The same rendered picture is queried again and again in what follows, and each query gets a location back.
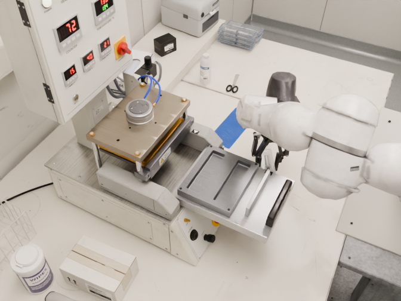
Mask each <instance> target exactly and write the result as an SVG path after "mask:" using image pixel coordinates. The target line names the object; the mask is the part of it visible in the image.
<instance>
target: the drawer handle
mask: <svg viewBox="0 0 401 301"><path fill-rule="evenodd" d="M291 188H292V180H289V179H287V180H286V181H285V183H284V185H283V187H282V189H281V191H280V192H279V194H278V196H277V198H276V200H275V202H274V204H273V206H272V209H271V210H270V212H269V214H268V216H267V219H266V226H269V227H271V228H272V227H273V224H274V221H275V219H276V217H277V214H278V212H279V210H280V208H281V206H282V204H283V202H284V200H285V198H286V196H287V194H288V192H290V190H291Z"/></svg>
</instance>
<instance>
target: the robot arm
mask: <svg viewBox="0 0 401 301"><path fill-rule="evenodd" d="M296 89H297V77H296V76H295V75H294V74H292V73H290V72H275V73H273V74H272V75H271V77H270V79H269V83H268V86H267V91H266V96H254V95H248V94H247V95H245V96H243V97H242V98H241V99H240V100H239V103H238V104H237V109H236V118H237V121H238V123H239V124H240V125H241V127H242V128H251V129H253V130H255V131H257V132H259V133H256V132H253V136H254V140H253V144H252V149H251V154H252V156H253V157H254V156H255V162H256V163H259V167H261V160H262V156H261V154H262V153H263V151H264V150H265V148H266V146H268V144H269V143H276V144H277V146H278V150H279V152H277V153H276V159H275V162H274V166H275V170H276V171H277V169H278V166H279V163H281V162H282V160H283V157H284V156H289V151H295V152H298V151H302V150H305V149H308V151H307V156H306V161H305V164H304V166H303V167H302V169H301V178H300V181H301V183H302V184H303V186H304V187H305V188H306V189H307V190H308V191H309V192H310V193H312V194H313V195H316V196H317V197H319V198H322V199H333V200H338V199H342V198H345V197H347V196H349V195H351V194H352V193H359V192H360V189H359V188H357V186H359V185H361V184H362V183H364V184H367V185H369V186H372V187H374V188H377V189H379V190H381V191H384V192H387V193H388V194H392V195H395V196H398V197H399V200H400V202H401V143H397V142H391V143H380V144H375V145H374V146H373V147H371V148H370V150H369V151H368V149H369V146H370V144H371V140H372V138H373V135H374V132H375V129H376V127H377V126H378V120H379V116H380V112H379V110H378V108H377V107H376V106H375V105H374V104H373V103H372V102H371V101H370V100H368V99H367V98H365V97H362V96H359V95H357V94H341V95H338V96H334V97H331V98H330V99H329V100H327V101H326V102H325V103H319V104H318V105H319V106H322V107H321V108H320V109H319V110H318V111H317V112H313V111H312V110H311V109H310V108H309V107H307V106H306V105H304V104H302V103H300V101H299V99H298V98H297V96H296V95H295V93H296ZM261 136H262V138H263V141H262V142H261V144H260V146H259V147H258V149H257V145H258V141H259V139H260V137H261ZM282 148H284V149H285V150H284V151H282ZM367 151H368V153H367Z"/></svg>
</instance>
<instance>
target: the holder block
mask: <svg viewBox="0 0 401 301"><path fill-rule="evenodd" d="M258 168H259V163H256V162H254V161H251V160H248V159H246V158H243V157H241V156H239V155H235V154H233V153H231V152H228V151H226V150H223V149H220V148H218V147H215V146H213V145H209V146H208V148H207V149H206V151H205V152H204V153H203V155H202V156H201V157H200V159H199V160H198V162H197V163H196V164H195V166H194V167H193V168H192V170H191V171H190V173H189V174H188V175H187V177H186V178H185V179H184V180H183V182H182V184H181V185H180V186H179V187H178V189H177V195H179V196H182V197H184V198H187V199H189V200H191V201H193V202H195V203H197V204H200V205H202V206H204V207H206V208H209V209H211V210H213V211H216V212H218V213H220V214H222V215H224V216H227V217H229V218H230V216H231V215H232V213H233V212H234V210H235V208H236V206H237V205H238V203H239V201H240V199H241V198H242V196H243V195H244V193H245V191H246V189H247V188H248V186H249V184H250V182H251V181H252V179H253V178H254V176H255V174H256V172H257V171H258Z"/></svg>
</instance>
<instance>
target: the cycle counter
mask: <svg viewBox="0 0 401 301"><path fill-rule="evenodd" d="M59 30H60V35H61V39H62V40H63V39H64V38H66V37H67V36H69V35H70V34H71V33H73V32H74V31H76V30H77V25H76V20H75V18H74V19H73V20H71V21H70V22H68V23H67V24H65V25H64V26H62V27H61V28H59Z"/></svg>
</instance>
